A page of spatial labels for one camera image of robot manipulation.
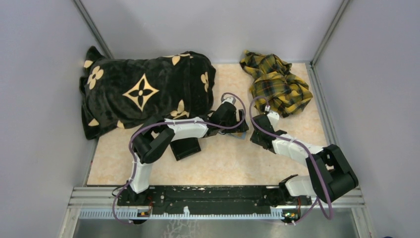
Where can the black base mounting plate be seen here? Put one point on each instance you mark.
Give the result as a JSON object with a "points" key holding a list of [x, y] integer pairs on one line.
{"points": [[211, 200]]}

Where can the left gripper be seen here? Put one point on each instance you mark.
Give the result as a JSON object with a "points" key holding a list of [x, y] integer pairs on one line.
{"points": [[240, 126]]}

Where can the black rectangular box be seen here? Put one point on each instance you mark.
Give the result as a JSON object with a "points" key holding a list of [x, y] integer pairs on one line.
{"points": [[183, 148]]}

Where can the black floral plush blanket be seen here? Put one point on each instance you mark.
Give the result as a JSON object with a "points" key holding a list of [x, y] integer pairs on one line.
{"points": [[124, 93]]}

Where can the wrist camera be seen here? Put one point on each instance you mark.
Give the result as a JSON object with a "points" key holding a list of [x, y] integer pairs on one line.
{"points": [[272, 116], [229, 100]]}

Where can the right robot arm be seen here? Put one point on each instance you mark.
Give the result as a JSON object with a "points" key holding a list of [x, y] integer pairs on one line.
{"points": [[330, 174]]}

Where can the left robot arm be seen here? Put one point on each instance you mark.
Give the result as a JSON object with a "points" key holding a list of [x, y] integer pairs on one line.
{"points": [[148, 143]]}

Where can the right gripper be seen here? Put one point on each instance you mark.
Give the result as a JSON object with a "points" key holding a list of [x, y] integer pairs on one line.
{"points": [[254, 139]]}

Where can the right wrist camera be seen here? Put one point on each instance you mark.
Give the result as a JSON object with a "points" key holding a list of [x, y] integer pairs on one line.
{"points": [[272, 116]]}

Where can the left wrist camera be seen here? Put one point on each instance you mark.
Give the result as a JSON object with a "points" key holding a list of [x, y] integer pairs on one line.
{"points": [[229, 100]]}

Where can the white cable duct strip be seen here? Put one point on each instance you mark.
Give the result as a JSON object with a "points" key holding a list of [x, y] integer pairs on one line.
{"points": [[134, 214]]}

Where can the aluminium front rail frame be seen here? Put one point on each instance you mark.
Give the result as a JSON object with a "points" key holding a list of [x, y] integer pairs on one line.
{"points": [[102, 195]]}

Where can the yellow plaid cloth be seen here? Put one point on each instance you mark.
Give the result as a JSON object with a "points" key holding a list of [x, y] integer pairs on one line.
{"points": [[275, 85]]}

